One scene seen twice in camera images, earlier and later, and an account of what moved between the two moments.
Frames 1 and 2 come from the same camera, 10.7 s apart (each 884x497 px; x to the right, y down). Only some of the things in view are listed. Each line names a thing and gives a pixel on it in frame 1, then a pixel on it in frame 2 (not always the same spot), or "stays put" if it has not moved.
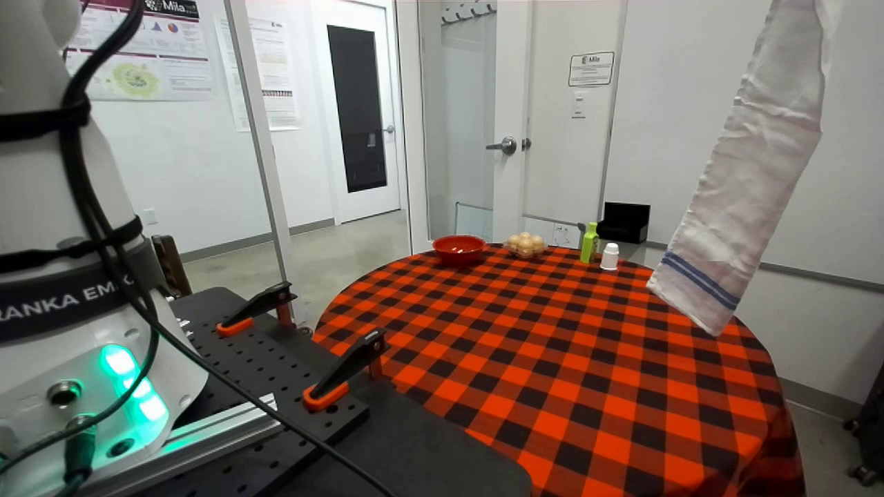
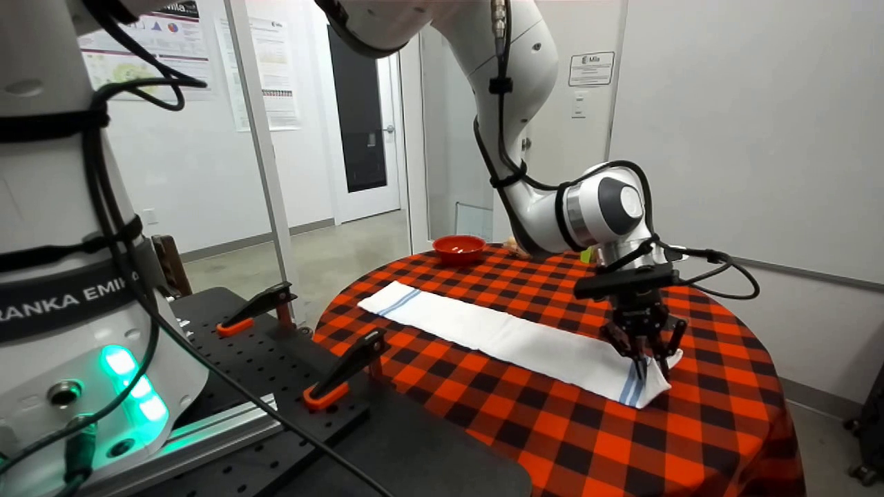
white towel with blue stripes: [757, 160] -> [568, 355]
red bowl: [459, 253] stays put
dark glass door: [354, 62] stays put
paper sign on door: [590, 69] stays put
